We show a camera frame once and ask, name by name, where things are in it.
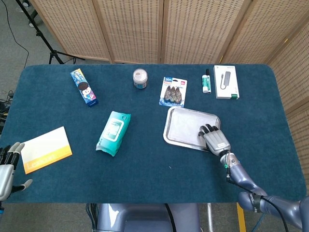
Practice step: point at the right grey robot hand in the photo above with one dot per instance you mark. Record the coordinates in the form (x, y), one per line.
(217, 141)

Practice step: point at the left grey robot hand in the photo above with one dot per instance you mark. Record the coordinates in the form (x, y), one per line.
(6, 174)

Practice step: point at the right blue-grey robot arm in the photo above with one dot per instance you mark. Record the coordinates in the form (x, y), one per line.
(248, 183)

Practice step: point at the stainless steel tray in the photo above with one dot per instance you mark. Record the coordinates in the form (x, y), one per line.
(183, 144)

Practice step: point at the yellow white notepad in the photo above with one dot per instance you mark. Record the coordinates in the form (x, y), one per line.
(46, 149)

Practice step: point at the white green glue stick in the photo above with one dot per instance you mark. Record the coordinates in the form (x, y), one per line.
(205, 83)

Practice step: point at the white USB hub box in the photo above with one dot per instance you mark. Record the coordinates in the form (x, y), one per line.
(226, 82)

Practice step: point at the correction tape blister pack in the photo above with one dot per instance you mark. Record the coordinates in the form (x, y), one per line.
(173, 93)

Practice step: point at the metal table leg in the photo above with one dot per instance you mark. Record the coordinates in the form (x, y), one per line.
(210, 217)

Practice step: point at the dark teal table cover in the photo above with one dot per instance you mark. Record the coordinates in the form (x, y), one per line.
(144, 174)

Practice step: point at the jar with white lid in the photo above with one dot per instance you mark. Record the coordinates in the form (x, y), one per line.
(140, 78)

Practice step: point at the green wet wipes pack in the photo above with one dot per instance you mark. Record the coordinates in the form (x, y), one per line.
(114, 131)

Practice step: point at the blue-grey robot torso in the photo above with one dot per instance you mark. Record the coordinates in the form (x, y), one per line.
(144, 217)

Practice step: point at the blue Oreo cookie box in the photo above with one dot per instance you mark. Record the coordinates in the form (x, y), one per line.
(84, 88)

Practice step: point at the black tripod stand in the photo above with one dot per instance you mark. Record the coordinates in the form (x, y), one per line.
(54, 54)

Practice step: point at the yellow post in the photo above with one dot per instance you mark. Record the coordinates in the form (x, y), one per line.
(241, 220)

